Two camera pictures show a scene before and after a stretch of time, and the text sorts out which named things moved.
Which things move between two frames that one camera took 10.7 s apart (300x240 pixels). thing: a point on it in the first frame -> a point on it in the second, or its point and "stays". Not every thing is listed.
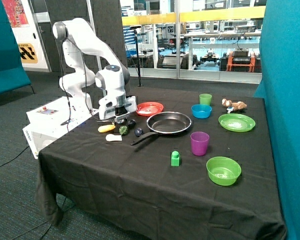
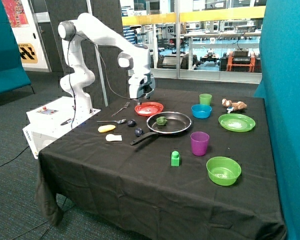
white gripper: (117, 108) -> (141, 84)
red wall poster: (16, 13) stays
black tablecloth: (190, 164) stays
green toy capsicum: (123, 130) -> (161, 120)
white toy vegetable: (111, 137) stays
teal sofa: (7, 72) stays
